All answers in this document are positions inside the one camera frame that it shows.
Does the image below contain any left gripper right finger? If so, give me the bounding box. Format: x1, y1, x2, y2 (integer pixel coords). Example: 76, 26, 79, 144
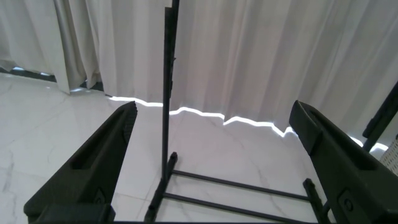
289, 100, 398, 224

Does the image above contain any black clothes rack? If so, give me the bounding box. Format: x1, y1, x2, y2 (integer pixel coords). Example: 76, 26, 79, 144
143, 0, 398, 224

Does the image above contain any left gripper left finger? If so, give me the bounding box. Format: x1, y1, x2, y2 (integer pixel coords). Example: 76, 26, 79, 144
23, 101, 138, 223

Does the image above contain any white curtain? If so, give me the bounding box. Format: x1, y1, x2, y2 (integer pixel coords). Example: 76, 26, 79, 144
0, 0, 72, 95
62, 0, 398, 147

